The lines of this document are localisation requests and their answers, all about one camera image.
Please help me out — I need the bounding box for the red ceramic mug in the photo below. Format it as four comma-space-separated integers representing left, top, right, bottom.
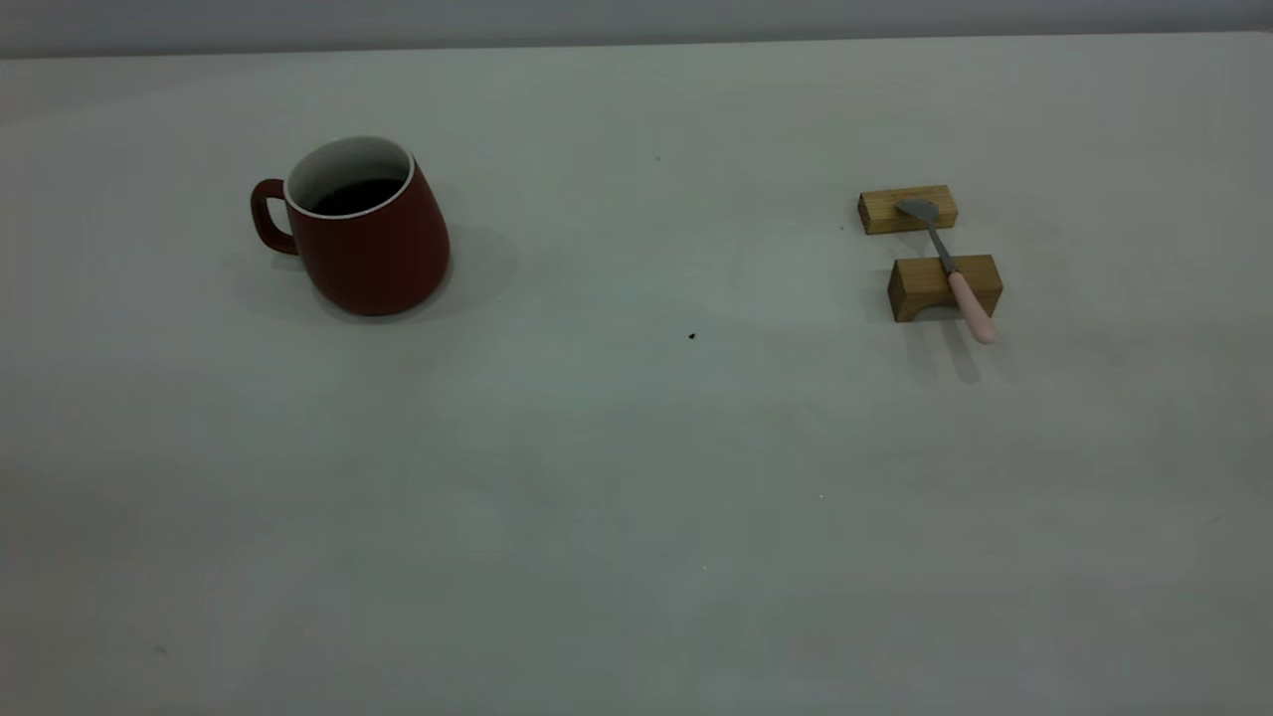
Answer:
250, 136, 452, 317

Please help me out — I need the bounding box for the small flat wooden block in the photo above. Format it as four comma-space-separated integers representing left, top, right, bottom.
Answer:
858, 185, 959, 236

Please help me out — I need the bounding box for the wooden block with notch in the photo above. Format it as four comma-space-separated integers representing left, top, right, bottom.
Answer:
887, 255, 1003, 323

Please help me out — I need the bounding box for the pink handled metal spoon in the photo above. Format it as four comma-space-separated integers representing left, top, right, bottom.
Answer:
895, 199, 998, 345

